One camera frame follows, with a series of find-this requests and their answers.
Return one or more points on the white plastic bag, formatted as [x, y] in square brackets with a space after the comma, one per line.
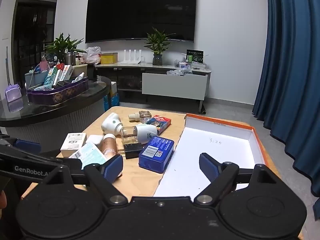
[92, 55]

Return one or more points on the pile of small packets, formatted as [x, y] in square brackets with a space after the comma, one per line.
[186, 68]

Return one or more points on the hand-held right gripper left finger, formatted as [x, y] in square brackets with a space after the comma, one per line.
[113, 167]

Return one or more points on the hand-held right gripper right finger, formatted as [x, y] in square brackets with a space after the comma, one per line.
[208, 166]

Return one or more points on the steel thermos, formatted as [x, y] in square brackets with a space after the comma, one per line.
[70, 58]

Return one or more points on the beige cosmetic tube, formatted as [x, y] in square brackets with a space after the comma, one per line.
[109, 146]

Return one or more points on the blue cardboard box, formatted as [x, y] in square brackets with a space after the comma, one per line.
[113, 100]

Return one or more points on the red white medicine box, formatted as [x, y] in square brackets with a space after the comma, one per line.
[58, 73]

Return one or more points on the purple gold tin tray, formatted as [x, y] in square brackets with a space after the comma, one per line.
[57, 95]

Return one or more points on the large leafy potted plant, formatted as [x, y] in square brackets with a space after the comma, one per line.
[63, 45]

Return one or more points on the pink box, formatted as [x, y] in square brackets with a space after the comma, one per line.
[44, 66]

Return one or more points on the teal white packet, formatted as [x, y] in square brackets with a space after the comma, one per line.
[90, 155]

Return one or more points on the blue curtain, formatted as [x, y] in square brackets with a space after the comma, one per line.
[292, 80]

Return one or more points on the white blue medicine box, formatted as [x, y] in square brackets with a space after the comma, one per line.
[66, 72]

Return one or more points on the white cotton pads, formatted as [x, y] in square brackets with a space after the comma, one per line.
[95, 139]

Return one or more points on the beige container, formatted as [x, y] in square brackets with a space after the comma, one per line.
[80, 69]

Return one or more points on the white orange-edged cardboard box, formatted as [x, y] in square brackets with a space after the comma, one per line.
[215, 155]

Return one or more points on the white router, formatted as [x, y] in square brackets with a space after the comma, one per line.
[131, 60]

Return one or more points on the dark door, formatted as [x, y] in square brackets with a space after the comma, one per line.
[30, 42]

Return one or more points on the yellow tin box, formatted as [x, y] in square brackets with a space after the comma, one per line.
[109, 58]

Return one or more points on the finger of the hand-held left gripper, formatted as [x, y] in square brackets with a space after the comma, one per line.
[27, 147]
[72, 164]

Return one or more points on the black charger plug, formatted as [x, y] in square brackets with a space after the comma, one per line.
[132, 151]

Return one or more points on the black wall television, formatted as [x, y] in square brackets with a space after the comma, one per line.
[140, 11]

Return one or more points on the blue tin box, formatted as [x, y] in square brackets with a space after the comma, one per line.
[156, 153]

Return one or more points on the black green box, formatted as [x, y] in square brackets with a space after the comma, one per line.
[195, 56]

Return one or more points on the clear spray bottle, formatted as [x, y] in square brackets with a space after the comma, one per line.
[78, 78]

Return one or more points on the white television cabinet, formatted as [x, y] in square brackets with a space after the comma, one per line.
[173, 86]

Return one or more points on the red blue card box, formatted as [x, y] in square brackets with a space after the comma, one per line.
[158, 124]

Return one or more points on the teal medicine box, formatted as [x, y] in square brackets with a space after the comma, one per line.
[50, 77]

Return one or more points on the potted plant in glass vase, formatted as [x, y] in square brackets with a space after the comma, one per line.
[158, 45]

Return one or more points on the black round table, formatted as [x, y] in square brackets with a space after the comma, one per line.
[45, 115]

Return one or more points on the white plug-in repellent heater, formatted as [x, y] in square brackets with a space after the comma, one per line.
[111, 123]

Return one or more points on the small purple dustpan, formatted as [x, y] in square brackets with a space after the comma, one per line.
[13, 93]

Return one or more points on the clear glass refill bottle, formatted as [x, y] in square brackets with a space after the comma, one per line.
[142, 116]

